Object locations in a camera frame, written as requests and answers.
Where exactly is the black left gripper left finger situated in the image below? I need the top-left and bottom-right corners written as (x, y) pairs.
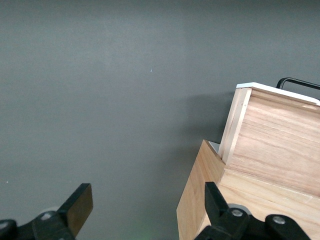
top-left (31, 182), bottom-right (94, 240)

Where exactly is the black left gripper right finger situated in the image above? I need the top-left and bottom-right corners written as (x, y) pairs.
top-left (194, 181), bottom-right (251, 240)

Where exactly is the wooden drawer with white front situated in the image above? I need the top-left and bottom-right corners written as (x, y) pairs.
top-left (208, 82), bottom-right (320, 199)

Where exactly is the black metal drawer handle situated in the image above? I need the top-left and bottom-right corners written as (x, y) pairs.
top-left (275, 77), bottom-right (320, 91)

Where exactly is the wooden drawer cabinet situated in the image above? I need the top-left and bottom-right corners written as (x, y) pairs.
top-left (176, 139), bottom-right (320, 240)

